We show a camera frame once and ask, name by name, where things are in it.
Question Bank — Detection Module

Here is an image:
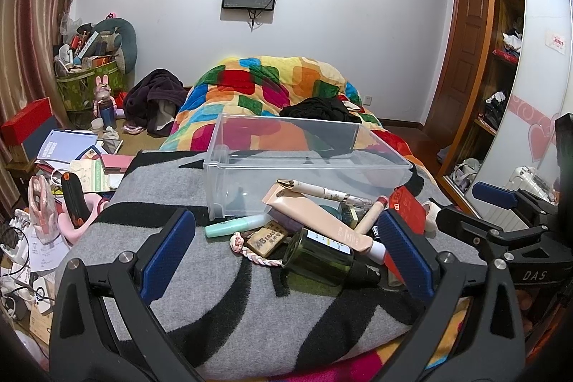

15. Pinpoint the wooden door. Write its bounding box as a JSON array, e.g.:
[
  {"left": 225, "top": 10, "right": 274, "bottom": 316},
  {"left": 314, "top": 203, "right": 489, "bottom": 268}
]
[{"left": 424, "top": 0, "right": 488, "bottom": 148}]

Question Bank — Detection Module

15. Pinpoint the pink rabbit figurine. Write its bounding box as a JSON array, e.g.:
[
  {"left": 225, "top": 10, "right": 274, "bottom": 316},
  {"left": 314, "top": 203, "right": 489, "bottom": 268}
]
[{"left": 93, "top": 74, "right": 116, "bottom": 129}]

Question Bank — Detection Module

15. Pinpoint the dark purple clothing heap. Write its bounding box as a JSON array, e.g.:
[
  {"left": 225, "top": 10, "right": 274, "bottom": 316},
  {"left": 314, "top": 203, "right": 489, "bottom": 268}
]
[{"left": 123, "top": 69, "right": 187, "bottom": 137}]

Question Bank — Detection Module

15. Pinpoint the red box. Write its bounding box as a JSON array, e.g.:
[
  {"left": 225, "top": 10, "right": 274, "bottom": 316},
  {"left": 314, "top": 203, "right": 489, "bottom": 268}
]
[{"left": 1, "top": 98, "right": 53, "bottom": 145}]

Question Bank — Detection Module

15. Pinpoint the clear plastic storage bin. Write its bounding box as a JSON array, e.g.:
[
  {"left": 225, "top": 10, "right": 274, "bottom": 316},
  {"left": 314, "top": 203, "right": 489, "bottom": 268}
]
[{"left": 204, "top": 113, "right": 413, "bottom": 219}]

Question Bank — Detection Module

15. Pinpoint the white suitcase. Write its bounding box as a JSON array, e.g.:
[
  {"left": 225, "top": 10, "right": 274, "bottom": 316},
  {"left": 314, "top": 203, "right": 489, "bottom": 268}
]
[{"left": 485, "top": 166, "right": 558, "bottom": 232}]

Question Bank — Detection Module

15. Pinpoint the black orange handle tool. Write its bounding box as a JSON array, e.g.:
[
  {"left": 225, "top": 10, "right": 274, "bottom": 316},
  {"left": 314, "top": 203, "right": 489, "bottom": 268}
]
[{"left": 61, "top": 171, "right": 91, "bottom": 229}]

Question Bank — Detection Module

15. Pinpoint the dark green glass bottle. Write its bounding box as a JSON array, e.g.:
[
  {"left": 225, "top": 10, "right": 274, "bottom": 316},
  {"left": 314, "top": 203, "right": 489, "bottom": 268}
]
[{"left": 283, "top": 228, "right": 381, "bottom": 289}]

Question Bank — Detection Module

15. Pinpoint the beige patterned pen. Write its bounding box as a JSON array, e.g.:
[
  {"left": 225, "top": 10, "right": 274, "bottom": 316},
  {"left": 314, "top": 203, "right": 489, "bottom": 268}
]
[{"left": 277, "top": 179, "right": 374, "bottom": 208}]

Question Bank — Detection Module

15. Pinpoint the beige lip balm stick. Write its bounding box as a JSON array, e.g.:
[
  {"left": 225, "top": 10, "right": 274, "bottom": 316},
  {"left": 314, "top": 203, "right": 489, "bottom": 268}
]
[{"left": 355, "top": 196, "right": 389, "bottom": 234}]

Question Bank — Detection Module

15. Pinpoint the mint green highlighter pen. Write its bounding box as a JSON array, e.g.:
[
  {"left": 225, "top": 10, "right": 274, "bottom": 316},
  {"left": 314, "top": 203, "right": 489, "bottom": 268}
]
[{"left": 205, "top": 213, "right": 271, "bottom": 238}]

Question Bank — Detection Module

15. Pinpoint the red paper packet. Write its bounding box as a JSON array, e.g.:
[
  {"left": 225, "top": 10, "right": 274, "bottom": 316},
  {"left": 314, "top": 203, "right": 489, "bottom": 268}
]
[{"left": 378, "top": 186, "right": 427, "bottom": 286}]

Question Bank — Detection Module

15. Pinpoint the grey neck pillow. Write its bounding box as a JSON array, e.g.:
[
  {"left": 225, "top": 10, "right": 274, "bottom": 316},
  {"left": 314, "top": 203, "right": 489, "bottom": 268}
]
[{"left": 94, "top": 18, "right": 138, "bottom": 74}]

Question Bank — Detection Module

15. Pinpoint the braided rope keychain charm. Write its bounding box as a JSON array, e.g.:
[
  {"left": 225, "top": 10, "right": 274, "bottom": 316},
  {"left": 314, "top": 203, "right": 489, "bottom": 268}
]
[{"left": 229, "top": 232, "right": 283, "bottom": 267}]

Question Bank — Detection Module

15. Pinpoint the grey black striped blanket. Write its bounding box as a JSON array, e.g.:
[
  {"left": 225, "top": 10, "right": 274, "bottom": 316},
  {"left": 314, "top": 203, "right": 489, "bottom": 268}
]
[{"left": 68, "top": 151, "right": 423, "bottom": 381}]

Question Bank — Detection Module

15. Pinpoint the wooden wardrobe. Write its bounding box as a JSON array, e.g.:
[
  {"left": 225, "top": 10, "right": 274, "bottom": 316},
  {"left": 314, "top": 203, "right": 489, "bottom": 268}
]
[{"left": 434, "top": 0, "right": 524, "bottom": 211}]

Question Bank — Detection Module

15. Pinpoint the blue white booklet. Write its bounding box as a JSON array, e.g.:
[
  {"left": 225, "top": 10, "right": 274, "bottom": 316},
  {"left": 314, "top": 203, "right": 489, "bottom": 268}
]
[{"left": 37, "top": 130, "right": 97, "bottom": 163}]

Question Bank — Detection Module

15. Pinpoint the colourful patchwork duvet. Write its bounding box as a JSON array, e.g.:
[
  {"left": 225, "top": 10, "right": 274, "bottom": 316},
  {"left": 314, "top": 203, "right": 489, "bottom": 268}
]
[{"left": 160, "top": 55, "right": 421, "bottom": 165}]

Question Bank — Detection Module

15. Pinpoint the striped pink curtain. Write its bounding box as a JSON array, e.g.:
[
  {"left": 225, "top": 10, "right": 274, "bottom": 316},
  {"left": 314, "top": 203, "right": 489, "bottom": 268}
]
[{"left": 0, "top": 0, "right": 109, "bottom": 209}]

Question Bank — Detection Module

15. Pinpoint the white sliding wardrobe door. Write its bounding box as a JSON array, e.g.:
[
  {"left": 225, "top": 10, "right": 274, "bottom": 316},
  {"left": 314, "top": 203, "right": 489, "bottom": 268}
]
[{"left": 475, "top": 0, "right": 572, "bottom": 187}]

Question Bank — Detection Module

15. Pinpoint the green basket of clutter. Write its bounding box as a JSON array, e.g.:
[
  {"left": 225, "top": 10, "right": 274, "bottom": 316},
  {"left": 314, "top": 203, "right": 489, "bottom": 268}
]
[{"left": 53, "top": 23, "right": 129, "bottom": 112}]

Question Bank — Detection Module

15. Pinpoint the peach cosmetic tube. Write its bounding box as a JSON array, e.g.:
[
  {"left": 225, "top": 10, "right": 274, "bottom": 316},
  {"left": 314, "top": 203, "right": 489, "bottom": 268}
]
[{"left": 262, "top": 184, "right": 386, "bottom": 265}]

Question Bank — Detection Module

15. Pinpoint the black clothing pile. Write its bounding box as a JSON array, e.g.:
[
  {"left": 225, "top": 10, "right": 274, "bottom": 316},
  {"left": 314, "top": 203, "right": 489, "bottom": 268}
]
[{"left": 279, "top": 97, "right": 361, "bottom": 123}]

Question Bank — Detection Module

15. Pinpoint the tan eraser block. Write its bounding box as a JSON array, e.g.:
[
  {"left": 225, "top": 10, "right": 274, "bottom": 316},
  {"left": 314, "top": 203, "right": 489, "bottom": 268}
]
[{"left": 246, "top": 220, "right": 288, "bottom": 258}]

